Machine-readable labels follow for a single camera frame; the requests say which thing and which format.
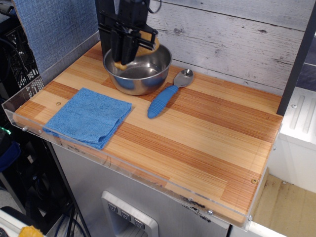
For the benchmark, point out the stainless steel cabinet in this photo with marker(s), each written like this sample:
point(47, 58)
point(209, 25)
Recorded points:
point(88, 179)

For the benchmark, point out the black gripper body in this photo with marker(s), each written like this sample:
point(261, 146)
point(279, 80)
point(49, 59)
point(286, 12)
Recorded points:
point(124, 16)

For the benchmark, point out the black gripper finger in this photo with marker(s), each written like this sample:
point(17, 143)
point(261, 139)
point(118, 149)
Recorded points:
point(116, 45)
point(129, 48)

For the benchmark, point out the blue folded microfiber cloth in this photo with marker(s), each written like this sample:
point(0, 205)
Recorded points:
point(88, 117)

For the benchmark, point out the spoon with blue handle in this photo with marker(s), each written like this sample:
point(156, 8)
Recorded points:
point(182, 79)

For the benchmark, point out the clear acrylic table guard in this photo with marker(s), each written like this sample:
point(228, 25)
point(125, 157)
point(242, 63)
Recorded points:
point(207, 150)

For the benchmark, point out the blue fabric panel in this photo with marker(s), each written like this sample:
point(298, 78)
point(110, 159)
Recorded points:
point(56, 27)

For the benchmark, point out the black plastic crate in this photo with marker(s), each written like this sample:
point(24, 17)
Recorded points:
point(21, 64)

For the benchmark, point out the black vertical post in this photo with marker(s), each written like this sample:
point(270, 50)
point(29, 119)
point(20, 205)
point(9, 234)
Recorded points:
point(298, 63)

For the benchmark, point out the tan toy chicken drumstick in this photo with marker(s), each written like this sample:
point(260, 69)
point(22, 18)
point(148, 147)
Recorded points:
point(148, 44)

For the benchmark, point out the stainless steel metal bowl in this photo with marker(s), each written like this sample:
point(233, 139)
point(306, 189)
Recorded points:
point(142, 76)

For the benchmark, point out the yellow object at corner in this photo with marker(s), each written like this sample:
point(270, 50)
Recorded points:
point(30, 231)

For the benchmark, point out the white ribbed appliance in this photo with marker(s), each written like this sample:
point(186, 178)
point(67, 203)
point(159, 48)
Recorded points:
point(293, 156)

